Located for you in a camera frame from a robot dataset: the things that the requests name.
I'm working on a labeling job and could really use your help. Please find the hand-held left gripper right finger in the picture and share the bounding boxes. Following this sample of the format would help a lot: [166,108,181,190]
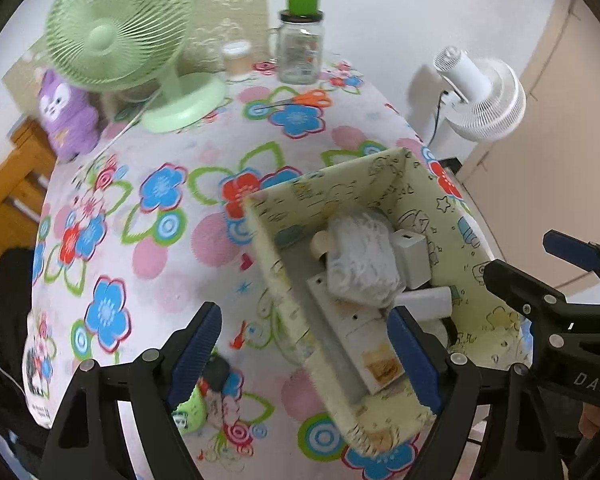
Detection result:
[386,305,566,480]

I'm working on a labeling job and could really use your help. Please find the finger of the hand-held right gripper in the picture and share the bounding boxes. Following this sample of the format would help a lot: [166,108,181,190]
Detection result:
[482,259,572,327]
[542,230,600,306]

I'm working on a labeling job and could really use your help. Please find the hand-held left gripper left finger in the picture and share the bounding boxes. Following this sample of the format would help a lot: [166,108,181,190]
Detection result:
[40,302,223,480]

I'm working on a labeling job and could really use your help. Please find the black car key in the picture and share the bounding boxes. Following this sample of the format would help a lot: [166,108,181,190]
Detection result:
[199,354,232,427]

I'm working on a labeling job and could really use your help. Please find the small white charger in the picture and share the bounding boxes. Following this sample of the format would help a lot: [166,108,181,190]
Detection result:
[395,285,454,319]

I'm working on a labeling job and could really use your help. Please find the large white charger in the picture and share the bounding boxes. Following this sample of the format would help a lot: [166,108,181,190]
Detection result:
[392,230,439,289]

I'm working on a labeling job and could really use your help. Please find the clear plastic packet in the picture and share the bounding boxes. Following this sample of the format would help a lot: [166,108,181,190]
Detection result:
[326,211,407,307]

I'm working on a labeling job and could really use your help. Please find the yellow printed fabric storage box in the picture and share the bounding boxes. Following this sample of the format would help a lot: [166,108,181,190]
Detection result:
[243,147,534,457]

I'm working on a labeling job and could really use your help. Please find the cream round object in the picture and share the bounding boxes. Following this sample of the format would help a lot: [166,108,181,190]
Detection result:
[311,231,337,264]

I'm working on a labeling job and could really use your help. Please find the person's right hand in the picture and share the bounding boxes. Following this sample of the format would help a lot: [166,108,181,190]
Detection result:
[579,401,600,442]

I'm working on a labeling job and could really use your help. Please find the green round dish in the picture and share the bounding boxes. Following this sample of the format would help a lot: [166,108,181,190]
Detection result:
[172,385,207,434]

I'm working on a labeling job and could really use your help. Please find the white flat box with bear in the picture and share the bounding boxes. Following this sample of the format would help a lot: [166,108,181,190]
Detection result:
[307,272,407,394]

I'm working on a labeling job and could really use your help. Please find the floral tablecloth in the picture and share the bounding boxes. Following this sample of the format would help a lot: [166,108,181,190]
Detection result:
[22,52,481,480]

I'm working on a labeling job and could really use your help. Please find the beige door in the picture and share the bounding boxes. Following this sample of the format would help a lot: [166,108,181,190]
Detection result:
[459,0,600,307]

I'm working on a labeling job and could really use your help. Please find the white printed tote bag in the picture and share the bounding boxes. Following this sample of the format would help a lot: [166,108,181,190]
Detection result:
[23,310,57,429]

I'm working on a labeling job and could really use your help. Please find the white clip fan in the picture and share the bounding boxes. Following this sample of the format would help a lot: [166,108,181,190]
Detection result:
[432,45,527,142]

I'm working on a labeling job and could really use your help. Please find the black cloth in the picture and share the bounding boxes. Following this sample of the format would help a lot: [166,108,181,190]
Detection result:
[0,247,43,461]

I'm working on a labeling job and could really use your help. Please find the wooden chair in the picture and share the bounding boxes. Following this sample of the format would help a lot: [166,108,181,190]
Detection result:
[0,119,57,262]

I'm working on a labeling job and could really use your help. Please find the purple plush toy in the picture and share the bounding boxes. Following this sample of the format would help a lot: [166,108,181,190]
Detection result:
[36,69,102,162]

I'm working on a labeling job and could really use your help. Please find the clear cotton swab container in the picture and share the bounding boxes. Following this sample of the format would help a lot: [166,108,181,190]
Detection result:
[221,40,255,84]

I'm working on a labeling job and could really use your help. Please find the glass jar mug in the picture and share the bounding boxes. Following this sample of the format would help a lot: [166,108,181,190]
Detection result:
[267,10,327,85]

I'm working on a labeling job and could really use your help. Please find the green desk fan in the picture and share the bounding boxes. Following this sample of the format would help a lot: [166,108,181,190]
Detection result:
[45,0,227,134]

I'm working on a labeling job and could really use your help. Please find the green plastic cup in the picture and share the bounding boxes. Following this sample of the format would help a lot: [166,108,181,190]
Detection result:
[286,0,324,16]

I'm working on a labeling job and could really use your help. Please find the black fan cable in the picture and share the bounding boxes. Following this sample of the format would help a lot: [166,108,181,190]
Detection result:
[431,91,449,147]

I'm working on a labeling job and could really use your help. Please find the white fan cable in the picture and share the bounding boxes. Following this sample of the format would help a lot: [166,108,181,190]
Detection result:
[86,91,162,162]

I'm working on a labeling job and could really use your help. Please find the orange handled scissors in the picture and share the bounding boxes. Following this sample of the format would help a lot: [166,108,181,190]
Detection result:
[252,88,334,112]

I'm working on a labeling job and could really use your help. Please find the beige printed wall cloth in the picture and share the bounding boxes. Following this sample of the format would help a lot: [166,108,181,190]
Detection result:
[2,0,269,92]

